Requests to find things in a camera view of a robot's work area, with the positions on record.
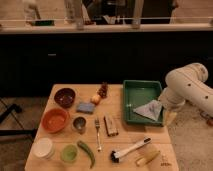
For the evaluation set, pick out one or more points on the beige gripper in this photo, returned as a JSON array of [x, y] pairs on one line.
[[169, 116]]

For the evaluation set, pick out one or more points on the green box on counter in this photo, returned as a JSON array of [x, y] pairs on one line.
[[44, 23]]

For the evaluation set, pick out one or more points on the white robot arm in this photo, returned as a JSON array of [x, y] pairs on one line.
[[187, 84]]

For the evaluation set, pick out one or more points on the green chili pepper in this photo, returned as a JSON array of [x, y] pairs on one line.
[[88, 151]]

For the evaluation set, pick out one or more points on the white handled black brush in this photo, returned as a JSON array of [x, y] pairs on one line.
[[116, 156]]

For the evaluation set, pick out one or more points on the yellow round fruit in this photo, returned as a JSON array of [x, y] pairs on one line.
[[96, 99]]

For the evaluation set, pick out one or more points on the orange bowl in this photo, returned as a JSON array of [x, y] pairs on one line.
[[55, 120]]

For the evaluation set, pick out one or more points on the grey folded cloth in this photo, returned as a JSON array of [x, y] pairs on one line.
[[150, 110]]

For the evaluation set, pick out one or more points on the metal fork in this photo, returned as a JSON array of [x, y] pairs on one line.
[[97, 126]]

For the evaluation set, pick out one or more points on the wooden block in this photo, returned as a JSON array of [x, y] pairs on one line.
[[110, 126]]

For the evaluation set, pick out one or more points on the green small bowl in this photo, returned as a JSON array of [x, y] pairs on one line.
[[69, 153]]

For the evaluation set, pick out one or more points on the blue sponge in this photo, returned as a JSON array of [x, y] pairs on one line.
[[84, 107]]

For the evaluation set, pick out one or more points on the small metal cup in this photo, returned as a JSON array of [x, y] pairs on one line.
[[79, 124]]

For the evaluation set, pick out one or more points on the dark brown bowl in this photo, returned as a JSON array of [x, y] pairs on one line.
[[65, 97]]

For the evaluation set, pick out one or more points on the green plastic tray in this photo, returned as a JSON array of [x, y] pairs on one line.
[[138, 96]]

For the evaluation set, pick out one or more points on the black stand legs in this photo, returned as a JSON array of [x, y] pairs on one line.
[[9, 123]]

